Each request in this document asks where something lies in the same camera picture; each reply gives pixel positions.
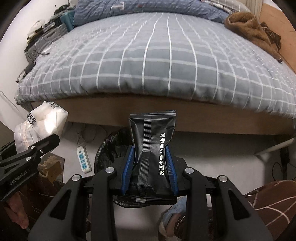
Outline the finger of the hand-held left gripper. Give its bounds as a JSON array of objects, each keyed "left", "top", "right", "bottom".
[
  {"left": 0, "top": 140, "right": 17, "bottom": 159},
  {"left": 0, "top": 134, "right": 60, "bottom": 176}
]

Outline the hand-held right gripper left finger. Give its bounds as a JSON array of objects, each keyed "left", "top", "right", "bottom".
[{"left": 27, "top": 146, "right": 134, "bottom": 241}]

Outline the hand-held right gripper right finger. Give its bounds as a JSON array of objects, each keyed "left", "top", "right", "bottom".
[{"left": 165, "top": 146, "right": 273, "bottom": 241}]

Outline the white plastic bag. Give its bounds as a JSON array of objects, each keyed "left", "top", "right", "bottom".
[{"left": 14, "top": 101, "right": 69, "bottom": 153}]

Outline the bin with black bag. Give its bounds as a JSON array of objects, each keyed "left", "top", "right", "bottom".
[{"left": 94, "top": 128, "right": 185, "bottom": 209}]

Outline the black packet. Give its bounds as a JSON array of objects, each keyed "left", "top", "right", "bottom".
[{"left": 128, "top": 110, "right": 177, "bottom": 205}]

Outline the person's left hand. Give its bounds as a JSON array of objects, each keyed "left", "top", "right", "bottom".
[{"left": 3, "top": 192, "right": 30, "bottom": 230}]

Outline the blue slipper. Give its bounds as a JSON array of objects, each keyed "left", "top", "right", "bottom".
[{"left": 165, "top": 197, "right": 188, "bottom": 223}]

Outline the white power strip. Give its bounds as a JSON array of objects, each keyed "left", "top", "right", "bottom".
[{"left": 76, "top": 146, "right": 92, "bottom": 174}]

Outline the black power adapter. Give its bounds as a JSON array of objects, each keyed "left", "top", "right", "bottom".
[{"left": 22, "top": 62, "right": 35, "bottom": 75}]

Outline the white furniture leg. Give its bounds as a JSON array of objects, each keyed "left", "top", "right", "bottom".
[{"left": 254, "top": 138, "right": 296, "bottom": 156}]

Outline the grey suitcase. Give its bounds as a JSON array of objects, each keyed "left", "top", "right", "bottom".
[{"left": 24, "top": 22, "right": 70, "bottom": 63}]

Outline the white plastic object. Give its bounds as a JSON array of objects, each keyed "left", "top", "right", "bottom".
[{"left": 28, "top": 20, "right": 45, "bottom": 35}]

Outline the teal suitcase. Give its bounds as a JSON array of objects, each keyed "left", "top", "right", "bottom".
[{"left": 59, "top": 10, "right": 75, "bottom": 30}]

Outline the black object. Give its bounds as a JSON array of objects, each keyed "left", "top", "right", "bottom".
[{"left": 53, "top": 3, "right": 74, "bottom": 14}]

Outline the brown fleece garment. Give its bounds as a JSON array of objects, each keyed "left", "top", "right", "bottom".
[{"left": 224, "top": 11, "right": 284, "bottom": 63}]

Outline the blue striped duvet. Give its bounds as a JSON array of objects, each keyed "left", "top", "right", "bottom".
[{"left": 73, "top": 0, "right": 232, "bottom": 29}]

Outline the dark patterned cushion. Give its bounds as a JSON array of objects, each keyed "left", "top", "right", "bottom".
[{"left": 260, "top": 21, "right": 281, "bottom": 50}]

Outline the wooden headboard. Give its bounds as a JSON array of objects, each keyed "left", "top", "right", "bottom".
[{"left": 259, "top": 0, "right": 296, "bottom": 72}]

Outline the grey checked pillow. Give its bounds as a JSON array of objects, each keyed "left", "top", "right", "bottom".
[{"left": 203, "top": 0, "right": 251, "bottom": 13}]

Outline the beige curtain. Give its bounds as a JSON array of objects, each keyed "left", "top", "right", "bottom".
[{"left": 245, "top": 0, "right": 263, "bottom": 12}]

